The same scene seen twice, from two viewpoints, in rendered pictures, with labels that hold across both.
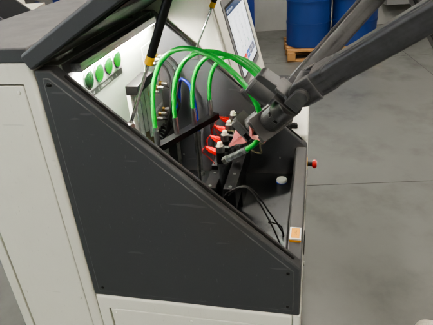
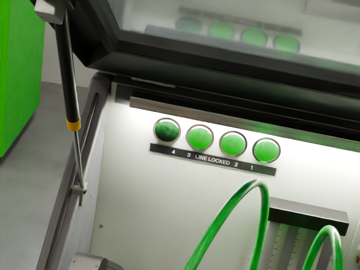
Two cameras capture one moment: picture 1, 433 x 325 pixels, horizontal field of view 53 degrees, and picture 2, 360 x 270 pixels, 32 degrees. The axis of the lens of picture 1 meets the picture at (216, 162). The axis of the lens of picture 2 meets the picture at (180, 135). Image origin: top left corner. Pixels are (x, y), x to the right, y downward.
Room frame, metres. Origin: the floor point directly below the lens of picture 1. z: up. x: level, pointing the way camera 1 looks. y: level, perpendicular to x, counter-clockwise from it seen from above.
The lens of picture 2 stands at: (0.90, -0.69, 1.84)
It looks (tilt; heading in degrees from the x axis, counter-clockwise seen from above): 25 degrees down; 79
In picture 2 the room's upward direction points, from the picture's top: 10 degrees clockwise
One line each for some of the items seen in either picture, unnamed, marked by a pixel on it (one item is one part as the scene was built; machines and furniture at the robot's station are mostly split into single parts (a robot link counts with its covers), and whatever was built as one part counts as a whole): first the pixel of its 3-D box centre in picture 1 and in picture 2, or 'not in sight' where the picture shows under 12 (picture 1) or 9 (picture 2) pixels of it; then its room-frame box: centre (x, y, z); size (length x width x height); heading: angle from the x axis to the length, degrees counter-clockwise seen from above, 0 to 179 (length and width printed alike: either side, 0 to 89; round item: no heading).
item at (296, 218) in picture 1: (297, 213); not in sight; (1.14, -0.25, 0.87); 0.62 x 0.04 x 0.16; 166
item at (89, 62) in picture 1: (120, 39); (284, 129); (1.26, 0.24, 1.43); 0.54 x 0.03 x 0.02; 166
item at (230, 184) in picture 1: (229, 180); not in sight; (1.31, -0.04, 0.91); 0.34 x 0.10 x 0.15; 166
